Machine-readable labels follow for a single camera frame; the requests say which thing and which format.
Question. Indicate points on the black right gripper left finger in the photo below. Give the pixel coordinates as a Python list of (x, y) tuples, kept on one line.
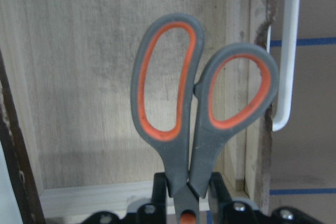
[(152, 212)]

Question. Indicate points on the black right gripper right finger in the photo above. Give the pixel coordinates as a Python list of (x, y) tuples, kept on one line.
[(225, 209)]

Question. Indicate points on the grey orange scissors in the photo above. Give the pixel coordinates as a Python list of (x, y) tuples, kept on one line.
[(190, 149)]

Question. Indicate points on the wooden drawer with white handle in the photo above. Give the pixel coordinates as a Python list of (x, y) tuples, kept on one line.
[(66, 69)]

